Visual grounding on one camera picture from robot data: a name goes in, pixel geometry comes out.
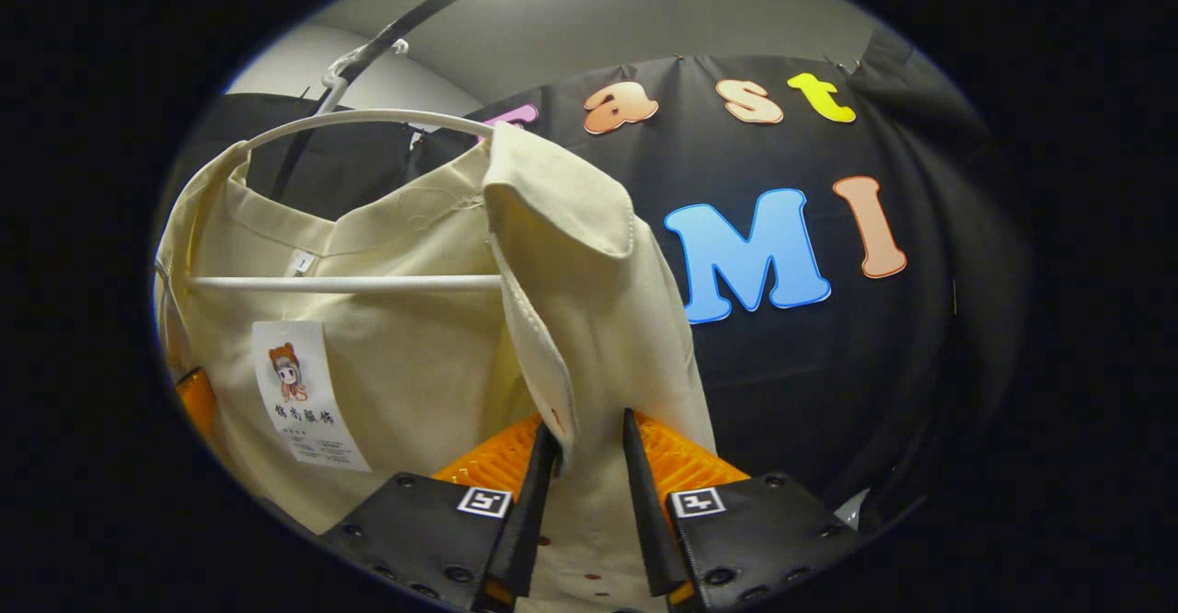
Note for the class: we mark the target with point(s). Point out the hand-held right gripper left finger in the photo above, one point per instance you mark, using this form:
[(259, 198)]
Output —
[(529, 521)]

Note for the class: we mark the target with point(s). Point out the black metal clothes rack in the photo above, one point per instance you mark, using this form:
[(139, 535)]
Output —
[(405, 24)]

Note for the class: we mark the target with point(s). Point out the black backdrop cloth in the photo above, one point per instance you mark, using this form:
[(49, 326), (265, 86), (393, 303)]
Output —
[(828, 364)]

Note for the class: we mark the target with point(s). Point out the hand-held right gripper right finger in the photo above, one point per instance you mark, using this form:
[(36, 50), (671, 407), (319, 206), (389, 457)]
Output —
[(649, 521)]

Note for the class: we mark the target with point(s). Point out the white plastic clothes hanger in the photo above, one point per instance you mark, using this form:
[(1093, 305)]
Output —
[(368, 283)]

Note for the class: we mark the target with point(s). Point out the cream button shirt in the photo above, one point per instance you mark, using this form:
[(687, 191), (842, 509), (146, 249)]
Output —
[(414, 364)]

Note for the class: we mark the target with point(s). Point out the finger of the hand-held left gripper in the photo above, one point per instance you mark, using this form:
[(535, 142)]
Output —
[(198, 401)]

